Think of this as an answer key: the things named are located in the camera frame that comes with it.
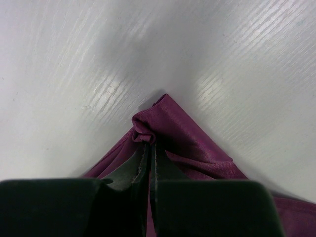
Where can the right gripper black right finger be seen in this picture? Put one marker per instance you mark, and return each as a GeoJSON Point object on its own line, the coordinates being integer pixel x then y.
{"type": "Point", "coordinates": [163, 168]}

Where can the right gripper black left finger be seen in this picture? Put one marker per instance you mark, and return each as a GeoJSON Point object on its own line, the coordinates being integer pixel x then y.
{"type": "Point", "coordinates": [130, 171]}

